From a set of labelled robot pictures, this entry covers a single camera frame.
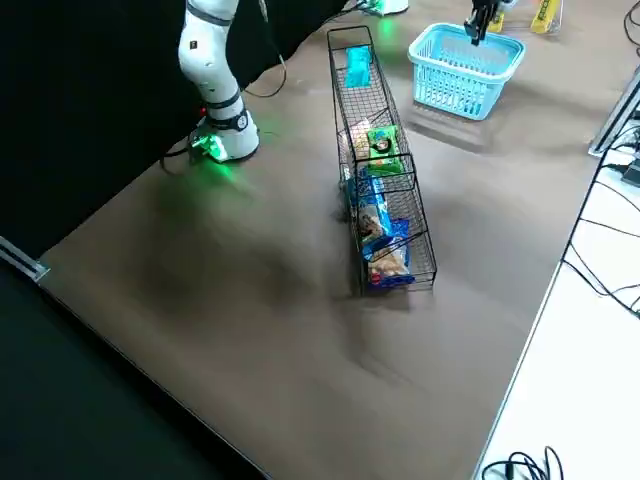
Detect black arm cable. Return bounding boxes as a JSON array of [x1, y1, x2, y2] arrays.
[[239, 0, 290, 99]]

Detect black wire rack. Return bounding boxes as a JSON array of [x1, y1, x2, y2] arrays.
[[327, 25, 439, 297]]

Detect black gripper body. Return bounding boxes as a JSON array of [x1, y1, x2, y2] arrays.
[[472, 0, 501, 24]]

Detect dark blue nut bag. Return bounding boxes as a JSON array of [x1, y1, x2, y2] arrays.
[[362, 219, 416, 289]]

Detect aluminium camera post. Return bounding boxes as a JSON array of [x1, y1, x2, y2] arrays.
[[588, 67, 640, 156]]

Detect black desk cable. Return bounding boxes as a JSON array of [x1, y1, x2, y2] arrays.
[[559, 144, 640, 321]]

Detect aluminium frame post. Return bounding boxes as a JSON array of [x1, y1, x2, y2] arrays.
[[0, 234, 51, 282]]

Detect light blue plastic basket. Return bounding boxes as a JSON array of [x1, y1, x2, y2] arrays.
[[407, 22, 527, 121]]

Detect beige snack box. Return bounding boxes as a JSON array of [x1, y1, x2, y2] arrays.
[[347, 119, 371, 161]]

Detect teal chips bag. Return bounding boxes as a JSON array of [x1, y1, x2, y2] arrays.
[[343, 45, 374, 89]]

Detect green snack bag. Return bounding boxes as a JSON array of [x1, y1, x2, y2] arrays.
[[366, 124, 405, 176]]

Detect light blue snack bag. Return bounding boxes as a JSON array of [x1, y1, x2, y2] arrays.
[[349, 174, 391, 241]]

